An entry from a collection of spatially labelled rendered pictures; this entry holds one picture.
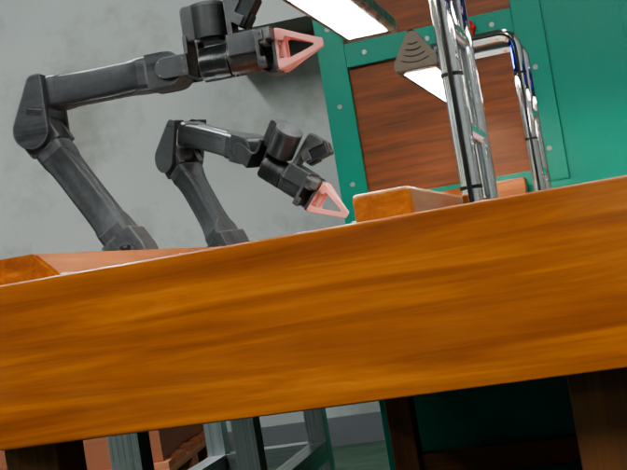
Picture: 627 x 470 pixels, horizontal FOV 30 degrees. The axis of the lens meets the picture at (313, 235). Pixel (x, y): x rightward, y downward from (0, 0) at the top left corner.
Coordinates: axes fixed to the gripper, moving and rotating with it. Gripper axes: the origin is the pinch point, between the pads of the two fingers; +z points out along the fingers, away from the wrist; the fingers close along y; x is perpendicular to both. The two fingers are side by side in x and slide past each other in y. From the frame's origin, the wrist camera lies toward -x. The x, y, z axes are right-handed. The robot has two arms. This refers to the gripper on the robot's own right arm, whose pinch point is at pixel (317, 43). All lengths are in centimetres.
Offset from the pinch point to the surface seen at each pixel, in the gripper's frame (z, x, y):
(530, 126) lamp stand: 30, 15, 44
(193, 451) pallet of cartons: -118, 96, 247
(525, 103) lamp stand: 30, 10, 44
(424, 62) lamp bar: 14.3, 2.3, 23.5
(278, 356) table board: 7, 44, -81
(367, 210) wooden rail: 17, 32, -80
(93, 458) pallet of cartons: -140, 88, 204
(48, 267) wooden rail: -16, 32, -77
